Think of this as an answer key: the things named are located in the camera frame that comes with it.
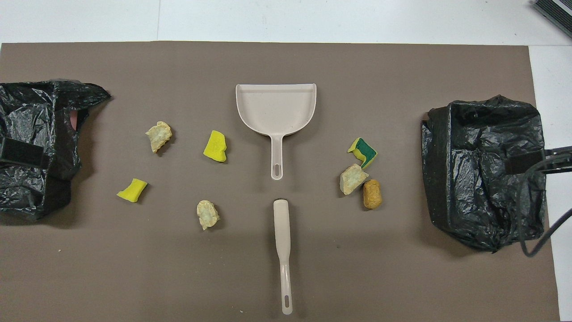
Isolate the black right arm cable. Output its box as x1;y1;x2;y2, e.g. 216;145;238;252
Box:
517;154;572;258

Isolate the brown bread roll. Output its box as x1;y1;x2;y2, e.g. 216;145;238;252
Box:
363;179;383;210

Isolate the black trash bag bin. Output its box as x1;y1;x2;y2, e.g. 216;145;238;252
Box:
0;79;111;222
421;94;547;254

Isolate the dark ribbed box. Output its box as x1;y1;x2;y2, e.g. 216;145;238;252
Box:
532;0;572;39

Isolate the yellow sponge piece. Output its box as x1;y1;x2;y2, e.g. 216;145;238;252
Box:
117;178;148;203
203;130;227;163

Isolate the yellow and green sponge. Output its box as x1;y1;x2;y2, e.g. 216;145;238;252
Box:
347;137;378;170

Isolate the beige hand brush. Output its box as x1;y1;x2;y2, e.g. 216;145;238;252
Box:
273;199;294;315

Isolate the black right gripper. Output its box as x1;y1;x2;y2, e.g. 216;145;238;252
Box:
505;146;572;175

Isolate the toy croissant pastry piece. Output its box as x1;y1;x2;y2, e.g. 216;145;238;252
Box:
197;200;221;231
145;121;173;153

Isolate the cream toast piece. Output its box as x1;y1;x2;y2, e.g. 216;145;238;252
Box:
340;164;370;195

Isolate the brown paper table mat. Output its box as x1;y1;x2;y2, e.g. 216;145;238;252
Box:
0;41;560;322

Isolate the beige plastic dustpan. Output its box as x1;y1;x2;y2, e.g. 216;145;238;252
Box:
236;83;317;181

